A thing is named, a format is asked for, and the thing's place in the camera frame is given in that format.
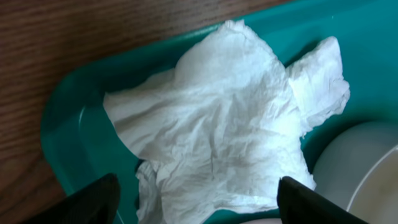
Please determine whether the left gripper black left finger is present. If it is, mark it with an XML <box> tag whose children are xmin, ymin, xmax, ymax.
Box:
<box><xmin>24</xmin><ymin>174</ymin><xmax>121</xmax><ymax>224</ymax></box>

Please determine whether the teal plastic tray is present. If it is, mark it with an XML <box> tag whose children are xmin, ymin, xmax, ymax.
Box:
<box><xmin>40</xmin><ymin>0</ymin><xmax>397</xmax><ymax>223</ymax></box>

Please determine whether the white napkin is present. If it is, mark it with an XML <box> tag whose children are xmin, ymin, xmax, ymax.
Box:
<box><xmin>103</xmin><ymin>21</ymin><xmax>350</xmax><ymax>223</ymax></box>

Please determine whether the white paper cup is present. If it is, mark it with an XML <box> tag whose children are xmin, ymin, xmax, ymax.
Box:
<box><xmin>347</xmin><ymin>147</ymin><xmax>397</xmax><ymax>224</ymax></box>

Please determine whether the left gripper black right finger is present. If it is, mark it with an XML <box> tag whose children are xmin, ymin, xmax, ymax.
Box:
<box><xmin>277</xmin><ymin>176</ymin><xmax>367</xmax><ymax>224</ymax></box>

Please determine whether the grey bowl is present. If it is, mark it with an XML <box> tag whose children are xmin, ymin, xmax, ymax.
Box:
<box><xmin>313</xmin><ymin>122</ymin><xmax>397</xmax><ymax>210</ymax></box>

